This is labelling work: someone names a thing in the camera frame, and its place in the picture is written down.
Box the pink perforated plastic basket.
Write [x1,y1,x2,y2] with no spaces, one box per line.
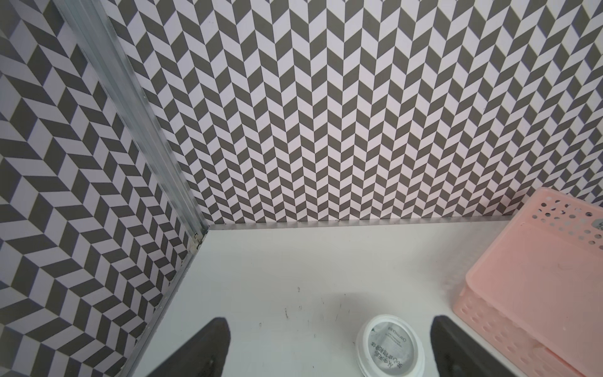
[453,188,602,376]

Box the aluminium corner post left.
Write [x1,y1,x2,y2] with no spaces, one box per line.
[55,1,209,252]

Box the green yogurt cup white lid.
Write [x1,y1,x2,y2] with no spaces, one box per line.
[355,315,426,377]

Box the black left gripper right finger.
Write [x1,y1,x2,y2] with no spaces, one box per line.
[430,315,514,377]

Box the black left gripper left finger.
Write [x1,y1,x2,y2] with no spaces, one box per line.
[148,317,231,377]

